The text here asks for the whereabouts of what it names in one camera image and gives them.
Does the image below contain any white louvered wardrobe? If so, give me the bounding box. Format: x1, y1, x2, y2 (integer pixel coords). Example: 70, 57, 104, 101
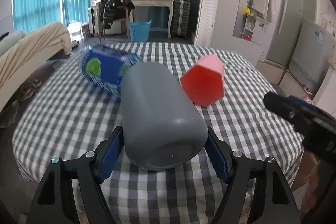
194, 0, 263, 66

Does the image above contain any person's right hand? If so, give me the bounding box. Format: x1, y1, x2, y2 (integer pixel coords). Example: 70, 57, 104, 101
301, 160, 320, 214

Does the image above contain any bed with beige cover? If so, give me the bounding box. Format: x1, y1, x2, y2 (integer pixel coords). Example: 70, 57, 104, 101
1, 22, 72, 109

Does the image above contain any grey plastic cup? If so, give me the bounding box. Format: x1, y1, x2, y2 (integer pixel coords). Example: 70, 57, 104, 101
121, 62, 208, 171

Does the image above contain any wooden chair with clothes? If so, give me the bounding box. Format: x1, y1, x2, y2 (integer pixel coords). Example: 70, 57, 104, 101
97, 0, 135, 40

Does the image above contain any white dressing table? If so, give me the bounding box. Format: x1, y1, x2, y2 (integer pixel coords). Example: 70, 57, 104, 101
130, 0, 174, 39

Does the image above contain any pink hexagonal cup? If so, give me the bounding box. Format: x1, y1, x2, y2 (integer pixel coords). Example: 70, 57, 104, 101
180, 54, 224, 107

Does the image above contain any dark suitcase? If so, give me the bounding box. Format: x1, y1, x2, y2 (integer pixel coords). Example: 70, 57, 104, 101
171, 0, 191, 38

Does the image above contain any blue laundry basket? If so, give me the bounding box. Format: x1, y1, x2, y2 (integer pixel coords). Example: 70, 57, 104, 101
129, 21, 151, 42

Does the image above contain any white refrigerator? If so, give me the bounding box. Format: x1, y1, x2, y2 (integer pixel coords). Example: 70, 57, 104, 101
289, 19, 335, 94

